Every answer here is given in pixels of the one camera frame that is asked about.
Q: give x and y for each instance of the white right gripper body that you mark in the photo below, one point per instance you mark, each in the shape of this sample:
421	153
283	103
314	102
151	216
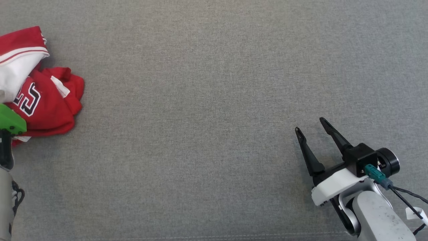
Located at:
334	187

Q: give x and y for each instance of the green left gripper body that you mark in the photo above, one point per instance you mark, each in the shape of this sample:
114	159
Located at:
10	120

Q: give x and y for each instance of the white label tag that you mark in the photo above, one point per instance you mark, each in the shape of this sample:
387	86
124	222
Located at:
414	213

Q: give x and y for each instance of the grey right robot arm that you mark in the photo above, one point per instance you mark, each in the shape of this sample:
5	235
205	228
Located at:
378	217

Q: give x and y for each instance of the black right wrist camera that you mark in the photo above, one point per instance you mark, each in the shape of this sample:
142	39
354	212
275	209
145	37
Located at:
359	157

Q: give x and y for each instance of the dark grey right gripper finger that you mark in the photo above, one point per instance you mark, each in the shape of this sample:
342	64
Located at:
311	157
336	137

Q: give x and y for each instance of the red Bulls jersey white sleeves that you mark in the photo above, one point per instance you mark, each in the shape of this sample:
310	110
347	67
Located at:
50	107

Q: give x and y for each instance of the grey fabric sofa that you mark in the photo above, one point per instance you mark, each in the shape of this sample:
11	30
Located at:
200	117

